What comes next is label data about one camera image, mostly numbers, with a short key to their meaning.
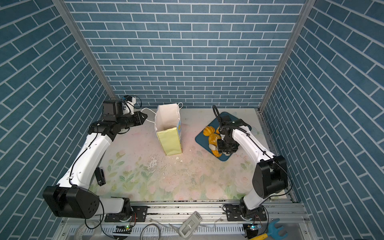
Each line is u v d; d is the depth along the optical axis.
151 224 0.71
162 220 0.74
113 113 0.56
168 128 0.76
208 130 1.02
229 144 0.71
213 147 0.90
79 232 0.66
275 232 0.68
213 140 0.96
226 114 1.19
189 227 0.70
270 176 0.44
